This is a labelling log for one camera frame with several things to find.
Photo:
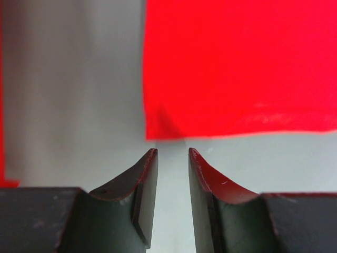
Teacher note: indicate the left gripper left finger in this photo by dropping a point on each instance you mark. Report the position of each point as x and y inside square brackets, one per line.
[117, 216]

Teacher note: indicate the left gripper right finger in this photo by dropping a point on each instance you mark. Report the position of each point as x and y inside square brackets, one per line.
[226, 216]

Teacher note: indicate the red t-shirt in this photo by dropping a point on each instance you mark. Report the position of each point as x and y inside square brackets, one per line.
[222, 68]

